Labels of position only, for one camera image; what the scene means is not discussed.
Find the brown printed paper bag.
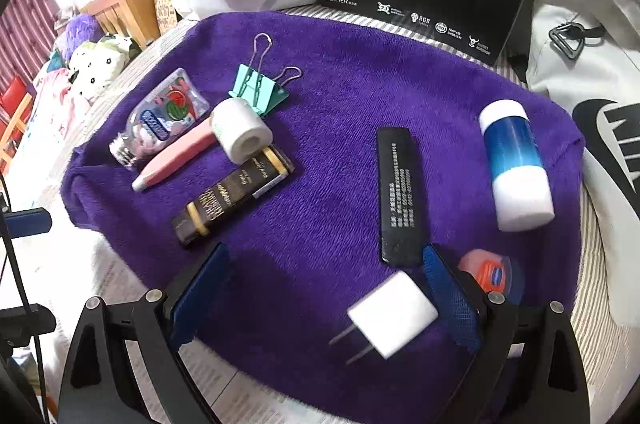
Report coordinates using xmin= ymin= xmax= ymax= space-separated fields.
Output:
xmin=152 ymin=0 xmax=179 ymax=34

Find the pink bedding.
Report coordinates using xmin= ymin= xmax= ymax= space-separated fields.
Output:
xmin=20 ymin=68 xmax=77 ymax=146

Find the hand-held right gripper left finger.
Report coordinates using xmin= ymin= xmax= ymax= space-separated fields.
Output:
xmin=57 ymin=243 xmax=233 ymax=424

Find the purple towel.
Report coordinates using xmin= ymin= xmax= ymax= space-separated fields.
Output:
xmin=62 ymin=10 xmax=587 ymax=410

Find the red striped curtain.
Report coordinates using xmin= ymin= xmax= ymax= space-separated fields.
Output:
xmin=0 ymin=0 xmax=62 ymax=91

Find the white tape roll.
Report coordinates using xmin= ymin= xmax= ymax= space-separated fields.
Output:
xmin=209 ymin=98 xmax=274 ymax=165

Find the white charger plug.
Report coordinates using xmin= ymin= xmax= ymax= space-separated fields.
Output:
xmin=328 ymin=271 xmax=440 ymax=366

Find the purple plush toy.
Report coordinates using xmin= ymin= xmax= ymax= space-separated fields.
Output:
xmin=64 ymin=14 xmax=97 ymax=51

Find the green binder clip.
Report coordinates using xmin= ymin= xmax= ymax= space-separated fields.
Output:
xmin=228 ymin=33 xmax=303 ymax=118

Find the black and gold cosmetic tube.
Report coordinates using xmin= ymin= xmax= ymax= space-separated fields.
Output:
xmin=171 ymin=145 xmax=294 ymax=248

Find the pink pen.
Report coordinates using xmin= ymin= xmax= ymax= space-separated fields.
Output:
xmin=131 ymin=117 xmax=217 ymax=193

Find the blue and white cylinder bottle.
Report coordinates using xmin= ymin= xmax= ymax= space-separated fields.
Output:
xmin=478 ymin=99 xmax=556 ymax=232

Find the clear candy bottle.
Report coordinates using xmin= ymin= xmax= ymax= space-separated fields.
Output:
xmin=109 ymin=68 xmax=211 ymax=168

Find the white flower print pillow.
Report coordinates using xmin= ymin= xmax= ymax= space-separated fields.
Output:
xmin=67 ymin=34 xmax=134 ymax=104

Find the small red jar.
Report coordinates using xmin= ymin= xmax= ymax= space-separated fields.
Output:
xmin=457 ymin=249 xmax=526 ymax=305

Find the newspaper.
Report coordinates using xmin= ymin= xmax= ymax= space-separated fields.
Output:
xmin=50 ymin=184 xmax=341 ymax=424

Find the grey sling bag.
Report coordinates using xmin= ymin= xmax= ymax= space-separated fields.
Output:
xmin=525 ymin=0 xmax=640 ymax=327

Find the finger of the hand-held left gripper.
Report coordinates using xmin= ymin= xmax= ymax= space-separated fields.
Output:
xmin=0 ymin=303 xmax=57 ymax=347
xmin=0 ymin=208 xmax=52 ymax=238

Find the red chair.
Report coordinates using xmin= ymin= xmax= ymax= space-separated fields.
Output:
xmin=0 ymin=77 xmax=37 ymax=161

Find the black plastic case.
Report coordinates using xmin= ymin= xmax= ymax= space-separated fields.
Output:
xmin=376 ymin=127 xmax=438 ymax=268

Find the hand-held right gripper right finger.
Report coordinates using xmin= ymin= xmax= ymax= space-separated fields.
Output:
xmin=421 ymin=243 xmax=593 ymax=424

